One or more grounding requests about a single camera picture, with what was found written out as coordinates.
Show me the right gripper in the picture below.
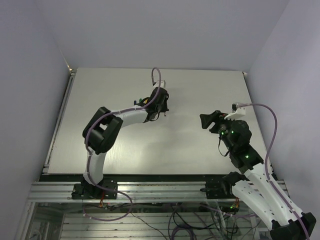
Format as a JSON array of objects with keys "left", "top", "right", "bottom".
[{"left": 200, "top": 110, "right": 237, "bottom": 152}]

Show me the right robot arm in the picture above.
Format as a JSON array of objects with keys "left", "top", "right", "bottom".
[{"left": 200, "top": 110, "right": 317, "bottom": 240}]

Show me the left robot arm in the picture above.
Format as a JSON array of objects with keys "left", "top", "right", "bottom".
[{"left": 81, "top": 87, "right": 169, "bottom": 199}]

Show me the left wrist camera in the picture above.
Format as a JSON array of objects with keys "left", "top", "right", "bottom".
[{"left": 152, "top": 80, "right": 167, "bottom": 89}]

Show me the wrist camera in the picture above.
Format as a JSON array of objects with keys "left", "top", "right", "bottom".
[
  {"left": 152, "top": 80, "right": 167, "bottom": 89},
  {"left": 224, "top": 102, "right": 246, "bottom": 121}
]

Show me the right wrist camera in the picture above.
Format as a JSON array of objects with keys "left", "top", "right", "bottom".
[{"left": 224, "top": 102, "right": 246, "bottom": 121}]

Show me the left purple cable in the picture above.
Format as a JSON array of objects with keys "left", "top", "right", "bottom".
[{"left": 84, "top": 66, "right": 162, "bottom": 198}]

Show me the purple cable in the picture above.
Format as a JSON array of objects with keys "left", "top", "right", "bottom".
[
  {"left": 232, "top": 102, "right": 311, "bottom": 240},
  {"left": 84, "top": 66, "right": 162, "bottom": 198}
]

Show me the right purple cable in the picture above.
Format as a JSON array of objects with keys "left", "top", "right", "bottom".
[{"left": 232, "top": 102, "right": 311, "bottom": 240}]

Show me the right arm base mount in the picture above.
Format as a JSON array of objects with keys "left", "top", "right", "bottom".
[{"left": 199, "top": 174, "right": 235, "bottom": 200}]

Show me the aluminium frame rail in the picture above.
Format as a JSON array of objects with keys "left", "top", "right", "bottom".
[{"left": 27, "top": 181, "right": 235, "bottom": 203}]

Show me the floor cable bundle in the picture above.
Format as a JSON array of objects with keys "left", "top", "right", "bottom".
[{"left": 82, "top": 199, "right": 276, "bottom": 240}]

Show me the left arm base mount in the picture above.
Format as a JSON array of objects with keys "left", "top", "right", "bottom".
[{"left": 71, "top": 177, "right": 118, "bottom": 200}]

